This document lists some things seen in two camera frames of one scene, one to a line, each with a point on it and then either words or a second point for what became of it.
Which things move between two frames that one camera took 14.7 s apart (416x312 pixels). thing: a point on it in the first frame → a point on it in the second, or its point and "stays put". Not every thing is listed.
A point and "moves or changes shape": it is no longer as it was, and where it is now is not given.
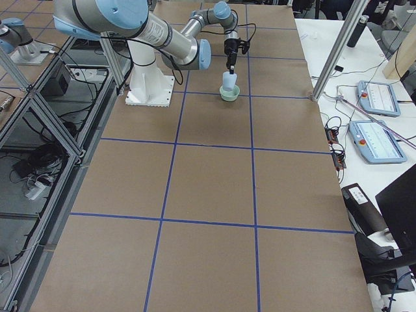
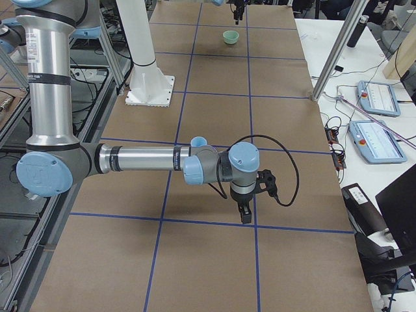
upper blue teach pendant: [378, 98] stays put
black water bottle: [357, 32] stays put
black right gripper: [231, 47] → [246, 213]
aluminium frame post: [339, 49] stays put
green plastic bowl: [229, 95] moves or changes shape
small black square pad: [338, 68] stays put
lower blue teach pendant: [375, 143] stays put
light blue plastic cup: [229, 80] → [198, 142]
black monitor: [398, 203] stays put
